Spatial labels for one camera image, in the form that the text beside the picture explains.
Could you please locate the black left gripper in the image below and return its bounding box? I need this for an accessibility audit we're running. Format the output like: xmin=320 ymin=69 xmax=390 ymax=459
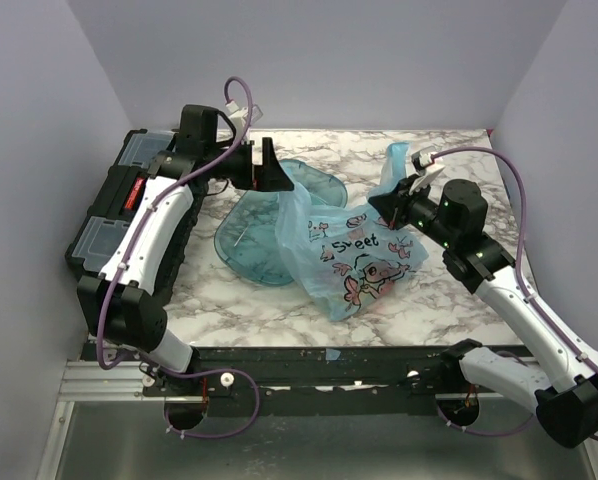
xmin=205 ymin=136 xmax=295 ymax=191

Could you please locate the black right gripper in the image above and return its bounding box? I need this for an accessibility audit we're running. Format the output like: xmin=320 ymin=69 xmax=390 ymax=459
xmin=368 ymin=174 xmax=457 ymax=249

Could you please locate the light blue plastic bag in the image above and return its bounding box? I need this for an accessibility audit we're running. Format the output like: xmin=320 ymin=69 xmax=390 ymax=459
xmin=274 ymin=141 xmax=429 ymax=322

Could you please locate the teal transparent plastic tray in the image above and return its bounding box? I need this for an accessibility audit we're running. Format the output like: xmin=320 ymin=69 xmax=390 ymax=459
xmin=214 ymin=159 xmax=348 ymax=287

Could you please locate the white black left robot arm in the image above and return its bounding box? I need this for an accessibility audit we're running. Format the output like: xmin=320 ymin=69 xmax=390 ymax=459
xmin=65 ymin=101 xmax=294 ymax=395

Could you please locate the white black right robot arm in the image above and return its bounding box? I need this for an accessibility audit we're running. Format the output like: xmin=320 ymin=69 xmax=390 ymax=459
xmin=369 ymin=177 xmax=598 ymax=448

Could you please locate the black plastic toolbox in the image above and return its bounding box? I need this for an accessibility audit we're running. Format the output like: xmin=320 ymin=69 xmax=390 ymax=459
xmin=65 ymin=129 xmax=208 ymax=302

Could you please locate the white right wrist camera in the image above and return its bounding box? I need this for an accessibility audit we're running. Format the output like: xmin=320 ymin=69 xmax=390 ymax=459
xmin=409 ymin=148 xmax=445 ymax=194

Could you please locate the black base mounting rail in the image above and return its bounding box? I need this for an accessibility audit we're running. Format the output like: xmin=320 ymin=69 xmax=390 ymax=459
xmin=81 ymin=344 xmax=530 ymax=416

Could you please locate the aluminium extrusion rail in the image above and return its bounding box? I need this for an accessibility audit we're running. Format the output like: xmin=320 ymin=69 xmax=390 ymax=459
xmin=58 ymin=361 xmax=144 ymax=402

